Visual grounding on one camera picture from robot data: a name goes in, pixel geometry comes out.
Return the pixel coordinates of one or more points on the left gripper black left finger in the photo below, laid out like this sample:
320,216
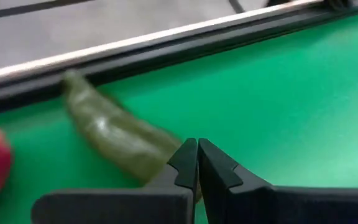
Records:
135,205

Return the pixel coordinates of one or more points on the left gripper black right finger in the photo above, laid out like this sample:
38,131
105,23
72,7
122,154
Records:
275,205

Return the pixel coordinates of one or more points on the dark olive green pepper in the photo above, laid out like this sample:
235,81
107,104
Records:
113,133

